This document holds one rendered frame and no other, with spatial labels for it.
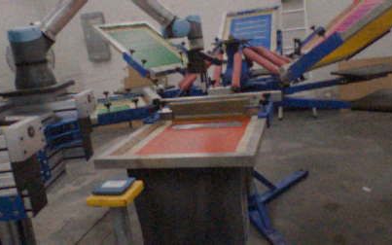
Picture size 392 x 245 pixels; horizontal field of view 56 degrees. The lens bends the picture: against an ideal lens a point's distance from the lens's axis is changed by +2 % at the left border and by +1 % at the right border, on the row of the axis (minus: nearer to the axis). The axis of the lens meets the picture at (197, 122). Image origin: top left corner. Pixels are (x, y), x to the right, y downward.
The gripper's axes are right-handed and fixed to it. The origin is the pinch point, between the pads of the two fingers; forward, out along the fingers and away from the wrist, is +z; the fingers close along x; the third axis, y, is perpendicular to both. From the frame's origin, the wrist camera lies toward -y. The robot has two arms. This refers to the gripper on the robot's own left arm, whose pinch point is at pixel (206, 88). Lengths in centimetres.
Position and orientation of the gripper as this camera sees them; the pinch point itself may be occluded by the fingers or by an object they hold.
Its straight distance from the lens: 180.1
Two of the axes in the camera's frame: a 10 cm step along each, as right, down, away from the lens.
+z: 1.4, 9.6, 2.4
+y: -9.6, 0.7, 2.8
